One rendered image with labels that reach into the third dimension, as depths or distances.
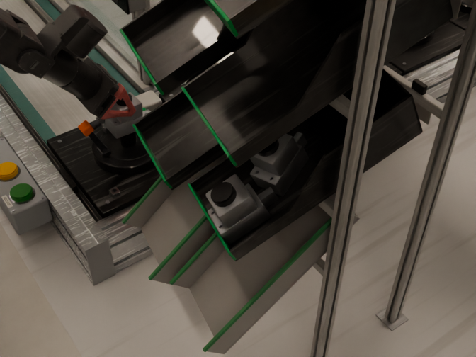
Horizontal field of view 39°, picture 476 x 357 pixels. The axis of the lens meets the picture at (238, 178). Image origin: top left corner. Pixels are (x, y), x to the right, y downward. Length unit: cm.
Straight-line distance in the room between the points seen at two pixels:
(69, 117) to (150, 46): 64
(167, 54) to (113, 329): 52
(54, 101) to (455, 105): 95
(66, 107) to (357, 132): 92
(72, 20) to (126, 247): 41
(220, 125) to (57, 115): 79
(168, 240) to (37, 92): 63
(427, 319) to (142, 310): 49
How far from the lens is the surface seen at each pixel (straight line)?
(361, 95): 70
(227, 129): 74
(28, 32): 107
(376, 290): 123
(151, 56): 86
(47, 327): 121
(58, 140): 135
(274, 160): 80
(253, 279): 97
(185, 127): 97
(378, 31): 65
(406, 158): 149
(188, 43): 85
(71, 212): 123
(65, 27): 108
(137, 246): 123
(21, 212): 125
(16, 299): 125
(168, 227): 109
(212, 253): 101
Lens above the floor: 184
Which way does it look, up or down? 45 degrees down
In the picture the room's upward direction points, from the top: 1 degrees clockwise
